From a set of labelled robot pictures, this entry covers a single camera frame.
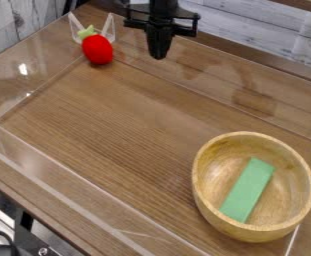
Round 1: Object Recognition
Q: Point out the green rectangular block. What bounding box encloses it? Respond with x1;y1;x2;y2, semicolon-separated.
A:
219;158;275;223

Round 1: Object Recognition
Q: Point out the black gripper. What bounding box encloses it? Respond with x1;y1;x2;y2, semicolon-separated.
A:
124;0;200;59

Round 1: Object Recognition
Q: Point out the wooden bowl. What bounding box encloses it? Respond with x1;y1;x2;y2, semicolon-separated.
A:
191;131;311;243

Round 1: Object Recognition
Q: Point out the red plush strawberry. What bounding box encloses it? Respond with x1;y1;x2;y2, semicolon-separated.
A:
77;25;113;65

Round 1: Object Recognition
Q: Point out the black table leg frame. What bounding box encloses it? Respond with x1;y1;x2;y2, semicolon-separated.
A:
13;208;76;256

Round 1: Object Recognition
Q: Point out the clear acrylic wall panel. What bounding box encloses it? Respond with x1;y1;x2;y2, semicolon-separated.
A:
0;125;208;256

